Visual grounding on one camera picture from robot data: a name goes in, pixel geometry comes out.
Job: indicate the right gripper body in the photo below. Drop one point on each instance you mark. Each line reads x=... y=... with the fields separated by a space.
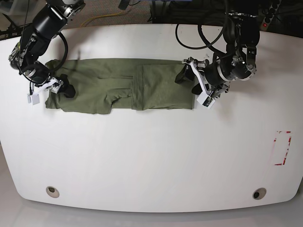
x=37 y=74

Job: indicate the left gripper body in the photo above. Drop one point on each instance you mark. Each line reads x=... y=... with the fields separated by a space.
x=218 y=73

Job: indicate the olive green T-shirt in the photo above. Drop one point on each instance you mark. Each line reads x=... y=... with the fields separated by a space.
x=138 y=84

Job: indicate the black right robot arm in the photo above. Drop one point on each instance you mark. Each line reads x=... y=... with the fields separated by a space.
x=35 y=39

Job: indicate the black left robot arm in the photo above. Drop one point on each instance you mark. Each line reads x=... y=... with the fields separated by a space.
x=241 y=34

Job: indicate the black tripod stand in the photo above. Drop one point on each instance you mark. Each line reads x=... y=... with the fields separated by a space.
x=12 y=25

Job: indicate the black power strip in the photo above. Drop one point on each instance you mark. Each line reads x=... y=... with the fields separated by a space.
x=269 y=14

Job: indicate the red tape rectangle marking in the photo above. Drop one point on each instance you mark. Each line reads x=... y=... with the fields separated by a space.
x=281 y=147

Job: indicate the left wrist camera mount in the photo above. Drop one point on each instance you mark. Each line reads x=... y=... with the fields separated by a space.
x=209 y=94

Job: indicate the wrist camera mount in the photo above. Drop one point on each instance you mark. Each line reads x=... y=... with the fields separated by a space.
x=45 y=89
x=209 y=94

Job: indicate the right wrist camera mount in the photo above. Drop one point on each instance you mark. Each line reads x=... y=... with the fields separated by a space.
x=45 y=89

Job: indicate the left table cable grommet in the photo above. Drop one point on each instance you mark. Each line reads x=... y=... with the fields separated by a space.
x=52 y=192

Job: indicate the table cable grommet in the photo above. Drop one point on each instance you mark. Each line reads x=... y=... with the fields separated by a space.
x=52 y=192
x=259 y=193

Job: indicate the right table cable grommet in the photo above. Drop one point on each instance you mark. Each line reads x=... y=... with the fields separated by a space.
x=259 y=193

